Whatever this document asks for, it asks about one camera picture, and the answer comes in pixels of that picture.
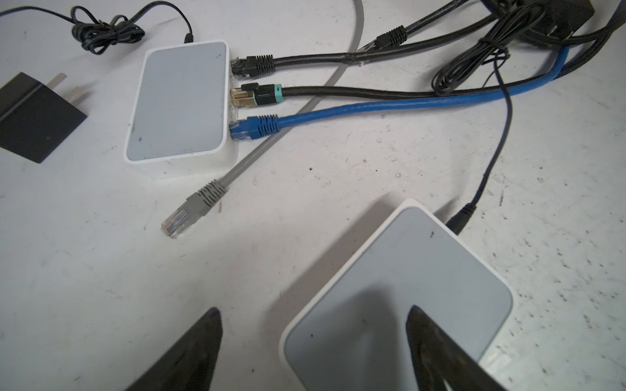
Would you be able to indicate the white network switch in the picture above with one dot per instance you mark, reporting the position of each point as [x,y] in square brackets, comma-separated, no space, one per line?
[352,334]
[182,110]

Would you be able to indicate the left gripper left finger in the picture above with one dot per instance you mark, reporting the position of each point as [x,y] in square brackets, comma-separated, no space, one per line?
[190,363]

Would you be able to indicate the black power adapter with cord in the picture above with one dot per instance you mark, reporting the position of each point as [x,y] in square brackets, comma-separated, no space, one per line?
[34,119]

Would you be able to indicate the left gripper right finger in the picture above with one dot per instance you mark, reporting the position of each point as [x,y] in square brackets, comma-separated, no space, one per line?
[438,362]

